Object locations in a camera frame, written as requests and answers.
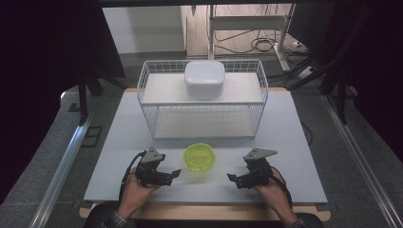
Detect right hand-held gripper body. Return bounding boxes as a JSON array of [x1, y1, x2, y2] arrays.
[[236, 147, 278, 190]]

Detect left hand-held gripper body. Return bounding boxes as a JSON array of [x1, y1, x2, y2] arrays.
[[135, 145, 175, 188]]

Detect green translucent bowl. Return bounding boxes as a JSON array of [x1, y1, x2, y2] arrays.
[[182, 142, 218, 173]]

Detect white wire shelf rack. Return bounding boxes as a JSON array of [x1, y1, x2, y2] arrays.
[[136, 59, 270, 141]]

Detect white square bowl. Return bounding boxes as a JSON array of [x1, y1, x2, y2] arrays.
[[183, 60, 226, 99]]

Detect person's right hand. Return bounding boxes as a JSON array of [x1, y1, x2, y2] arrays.
[[252, 166, 289, 219]]

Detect person's left hand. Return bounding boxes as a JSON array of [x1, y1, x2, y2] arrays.
[[121, 167, 162, 220]]

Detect black floor socket plate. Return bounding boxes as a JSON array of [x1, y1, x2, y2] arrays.
[[81, 125, 105, 148]]

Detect black stand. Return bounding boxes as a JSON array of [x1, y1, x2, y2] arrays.
[[77, 69, 128, 126], [318, 70, 359, 125]]

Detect white power strip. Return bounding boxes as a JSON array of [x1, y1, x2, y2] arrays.
[[297, 66, 317, 80]]

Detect white cabinet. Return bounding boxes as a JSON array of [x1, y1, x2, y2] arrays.
[[102, 5, 188, 55]]

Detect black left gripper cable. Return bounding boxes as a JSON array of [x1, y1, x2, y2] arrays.
[[118, 150, 147, 203]]

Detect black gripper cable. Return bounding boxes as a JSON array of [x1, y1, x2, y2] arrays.
[[118, 150, 147, 203], [271, 174, 294, 210]]

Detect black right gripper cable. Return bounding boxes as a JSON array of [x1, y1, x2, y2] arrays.
[[271, 174, 294, 210]]

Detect thin black cable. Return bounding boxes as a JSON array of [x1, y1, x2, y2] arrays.
[[299, 121, 315, 147]]

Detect metal floor rail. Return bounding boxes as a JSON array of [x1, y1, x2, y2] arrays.
[[28, 114, 93, 228], [320, 94, 403, 228]]

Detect black floor cables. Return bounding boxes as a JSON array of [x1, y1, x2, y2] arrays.
[[213, 28, 307, 55]]

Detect white desk frame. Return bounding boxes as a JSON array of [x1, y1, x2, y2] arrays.
[[206, 3, 297, 73]]

